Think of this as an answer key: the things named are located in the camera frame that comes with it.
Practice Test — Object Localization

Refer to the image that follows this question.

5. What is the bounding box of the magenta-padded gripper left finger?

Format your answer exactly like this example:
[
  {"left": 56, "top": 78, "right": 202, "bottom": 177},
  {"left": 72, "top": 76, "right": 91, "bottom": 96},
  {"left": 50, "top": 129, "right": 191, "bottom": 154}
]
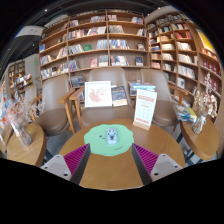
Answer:
[{"left": 41, "top": 143, "right": 92, "bottom": 185}]

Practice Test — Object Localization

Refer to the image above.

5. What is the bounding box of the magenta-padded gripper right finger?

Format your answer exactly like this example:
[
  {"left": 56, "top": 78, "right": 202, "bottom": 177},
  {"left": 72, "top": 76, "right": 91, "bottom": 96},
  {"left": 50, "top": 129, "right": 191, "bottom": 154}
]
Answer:
[{"left": 131, "top": 143, "right": 184, "bottom": 186}]

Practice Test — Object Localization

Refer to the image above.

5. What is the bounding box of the transparent computer mouse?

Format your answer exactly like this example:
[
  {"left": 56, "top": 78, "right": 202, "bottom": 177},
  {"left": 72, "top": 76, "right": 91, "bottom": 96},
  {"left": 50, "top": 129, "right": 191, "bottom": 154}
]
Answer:
[{"left": 105, "top": 127, "right": 119, "bottom": 146}]

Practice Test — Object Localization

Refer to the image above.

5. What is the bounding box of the green cloud-shaped mouse pad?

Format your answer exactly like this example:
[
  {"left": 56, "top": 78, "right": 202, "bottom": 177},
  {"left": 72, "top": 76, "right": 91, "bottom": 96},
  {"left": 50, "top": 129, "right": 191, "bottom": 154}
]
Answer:
[{"left": 83, "top": 123, "right": 135, "bottom": 157}]

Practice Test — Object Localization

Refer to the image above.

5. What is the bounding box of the round wooden side table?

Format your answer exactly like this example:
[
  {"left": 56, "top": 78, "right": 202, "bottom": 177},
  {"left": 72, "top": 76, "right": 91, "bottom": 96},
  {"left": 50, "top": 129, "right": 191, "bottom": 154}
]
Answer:
[
  {"left": 0, "top": 124, "right": 14, "bottom": 154},
  {"left": 6, "top": 123, "right": 48, "bottom": 168},
  {"left": 179, "top": 114, "right": 219, "bottom": 162}
]

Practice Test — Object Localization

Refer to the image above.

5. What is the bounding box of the white and red table sign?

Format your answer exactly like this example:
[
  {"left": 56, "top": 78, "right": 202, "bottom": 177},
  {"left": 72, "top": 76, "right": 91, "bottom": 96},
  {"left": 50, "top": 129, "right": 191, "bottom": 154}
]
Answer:
[{"left": 132, "top": 88, "right": 158, "bottom": 131}]

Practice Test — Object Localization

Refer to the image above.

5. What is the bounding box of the beige armchair with wooden arms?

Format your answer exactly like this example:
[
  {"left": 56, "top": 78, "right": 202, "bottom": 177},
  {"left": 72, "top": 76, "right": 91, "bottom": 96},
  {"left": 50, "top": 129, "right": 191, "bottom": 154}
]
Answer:
[
  {"left": 139, "top": 68, "right": 189, "bottom": 129},
  {"left": 31, "top": 73, "right": 76, "bottom": 137},
  {"left": 68, "top": 67, "right": 138, "bottom": 129}
]

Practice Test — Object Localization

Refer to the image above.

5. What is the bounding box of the glass vase with pink flowers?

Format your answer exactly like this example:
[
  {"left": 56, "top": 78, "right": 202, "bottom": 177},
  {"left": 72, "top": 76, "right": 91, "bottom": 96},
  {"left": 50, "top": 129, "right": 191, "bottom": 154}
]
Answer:
[{"left": 4, "top": 93, "right": 44, "bottom": 147}]

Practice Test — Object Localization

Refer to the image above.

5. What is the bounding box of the stack of colourful books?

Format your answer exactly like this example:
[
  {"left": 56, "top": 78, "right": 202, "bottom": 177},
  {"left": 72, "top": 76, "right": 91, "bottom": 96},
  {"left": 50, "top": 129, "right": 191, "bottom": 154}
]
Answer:
[{"left": 173, "top": 104, "right": 198, "bottom": 123}]

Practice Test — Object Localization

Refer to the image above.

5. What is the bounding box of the glass vase with dried flowers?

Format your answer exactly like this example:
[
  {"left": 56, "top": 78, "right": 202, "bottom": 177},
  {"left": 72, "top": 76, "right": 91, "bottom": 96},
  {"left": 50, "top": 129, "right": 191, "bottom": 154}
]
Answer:
[{"left": 191, "top": 71, "right": 218, "bottom": 135}]

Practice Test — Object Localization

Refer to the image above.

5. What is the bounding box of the dark cover book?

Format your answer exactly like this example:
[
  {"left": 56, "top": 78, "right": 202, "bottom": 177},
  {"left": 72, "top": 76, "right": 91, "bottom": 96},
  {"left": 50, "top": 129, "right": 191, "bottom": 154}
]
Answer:
[{"left": 111, "top": 85, "right": 129, "bottom": 108}]

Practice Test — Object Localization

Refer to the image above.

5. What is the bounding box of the white framed red drawing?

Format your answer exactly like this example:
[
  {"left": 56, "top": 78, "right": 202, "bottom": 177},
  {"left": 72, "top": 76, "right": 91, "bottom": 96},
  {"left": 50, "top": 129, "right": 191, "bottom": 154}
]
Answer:
[{"left": 84, "top": 80, "right": 113, "bottom": 109}]

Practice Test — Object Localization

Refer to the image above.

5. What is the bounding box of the stack of blue books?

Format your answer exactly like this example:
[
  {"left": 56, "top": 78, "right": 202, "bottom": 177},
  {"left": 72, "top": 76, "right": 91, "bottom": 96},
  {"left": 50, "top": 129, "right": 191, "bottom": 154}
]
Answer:
[{"left": 129, "top": 82, "right": 157, "bottom": 98}]

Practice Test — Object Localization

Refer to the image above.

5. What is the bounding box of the small distant wooden bookshelf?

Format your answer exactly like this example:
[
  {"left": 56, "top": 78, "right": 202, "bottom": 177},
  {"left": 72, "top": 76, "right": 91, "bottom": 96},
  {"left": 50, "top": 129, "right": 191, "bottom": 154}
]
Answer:
[{"left": 7, "top": 59, "right": 34, "bottom": 99}]

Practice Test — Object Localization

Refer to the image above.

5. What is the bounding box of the tall curved wooden bookshelf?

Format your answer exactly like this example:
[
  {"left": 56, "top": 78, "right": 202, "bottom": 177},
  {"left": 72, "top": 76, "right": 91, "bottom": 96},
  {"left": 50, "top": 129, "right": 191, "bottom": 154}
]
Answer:
[{"left": 146, "top": 13, "right": 224, "bottom": 118}]

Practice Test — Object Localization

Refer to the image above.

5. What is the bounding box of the wide wooden bookshelf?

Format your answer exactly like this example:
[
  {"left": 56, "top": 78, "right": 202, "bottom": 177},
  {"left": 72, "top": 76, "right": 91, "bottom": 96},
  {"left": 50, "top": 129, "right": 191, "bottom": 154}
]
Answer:
[{"left": 38, "top": 9, "right": 149, "bottom": 81}]

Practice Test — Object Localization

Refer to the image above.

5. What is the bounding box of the white hanging ceiling sign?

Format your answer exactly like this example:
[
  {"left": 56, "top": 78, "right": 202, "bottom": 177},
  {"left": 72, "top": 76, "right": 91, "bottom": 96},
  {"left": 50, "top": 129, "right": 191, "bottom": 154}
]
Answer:
[{"left": 14, "top": 24, "right": 46, "bottom": 38}]

